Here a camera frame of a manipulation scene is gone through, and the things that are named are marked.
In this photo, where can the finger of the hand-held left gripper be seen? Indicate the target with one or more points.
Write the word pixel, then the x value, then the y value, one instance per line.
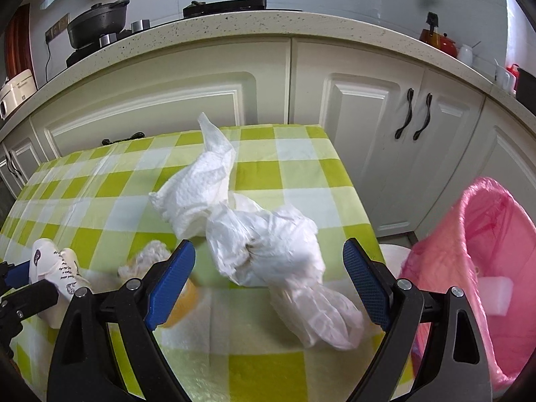
pixel 14 274
pixel 29 301

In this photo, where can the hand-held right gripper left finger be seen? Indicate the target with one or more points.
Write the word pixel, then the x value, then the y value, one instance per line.
pixel 171 287

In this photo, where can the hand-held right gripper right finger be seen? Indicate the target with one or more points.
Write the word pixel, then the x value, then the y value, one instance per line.
pixel 366 289

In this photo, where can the large yellow sponge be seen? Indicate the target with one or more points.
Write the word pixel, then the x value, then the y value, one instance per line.
pixel 186 301

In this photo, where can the printed paper cup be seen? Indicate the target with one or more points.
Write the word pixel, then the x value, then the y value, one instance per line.
pixel 54 264

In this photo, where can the white plastic bag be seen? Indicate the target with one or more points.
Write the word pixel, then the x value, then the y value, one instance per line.
pixel 272 255

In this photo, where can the bin with pink bag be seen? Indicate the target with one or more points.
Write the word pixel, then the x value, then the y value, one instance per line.
pixel 456 234

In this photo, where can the thick white foam sheet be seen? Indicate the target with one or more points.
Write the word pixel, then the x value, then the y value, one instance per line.
pixel 496 295

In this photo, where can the white round object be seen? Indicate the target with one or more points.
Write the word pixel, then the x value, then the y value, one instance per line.
pixel 393 257

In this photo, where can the white paper towel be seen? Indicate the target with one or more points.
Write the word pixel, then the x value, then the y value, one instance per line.
pixel 197 192

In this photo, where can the green checked tablecloth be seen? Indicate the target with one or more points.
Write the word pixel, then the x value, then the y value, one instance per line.
pixel 293 167

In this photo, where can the white countertop appliance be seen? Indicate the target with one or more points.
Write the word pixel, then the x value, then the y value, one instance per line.
pixel 16 92

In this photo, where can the white base cabinets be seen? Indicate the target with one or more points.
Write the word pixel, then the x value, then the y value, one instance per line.
pixel 268 79

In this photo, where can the white cup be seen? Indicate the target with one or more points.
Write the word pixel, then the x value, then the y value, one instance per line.
pixel 501 79

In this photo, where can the white jar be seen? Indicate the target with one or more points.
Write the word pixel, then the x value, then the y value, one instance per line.
pixel 465 54

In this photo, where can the red jar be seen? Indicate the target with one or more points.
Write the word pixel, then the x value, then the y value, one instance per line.
pixel 446 45

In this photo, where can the grey metal pot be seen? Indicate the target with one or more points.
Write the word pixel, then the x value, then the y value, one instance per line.
pixel 526 88

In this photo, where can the oil bottle with black cap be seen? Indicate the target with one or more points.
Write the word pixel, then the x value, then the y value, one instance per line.
pixel 429 31

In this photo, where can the black cooking pot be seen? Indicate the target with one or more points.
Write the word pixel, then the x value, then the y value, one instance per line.
pixel 98 19

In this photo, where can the black gas stove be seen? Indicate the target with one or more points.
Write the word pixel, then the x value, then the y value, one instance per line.
pixel 217 8

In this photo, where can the red brown door frame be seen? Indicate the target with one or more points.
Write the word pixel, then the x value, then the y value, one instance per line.
pixel 19 37

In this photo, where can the bronze wall switch panel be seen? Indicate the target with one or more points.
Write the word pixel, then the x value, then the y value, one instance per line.
pixel 57 28

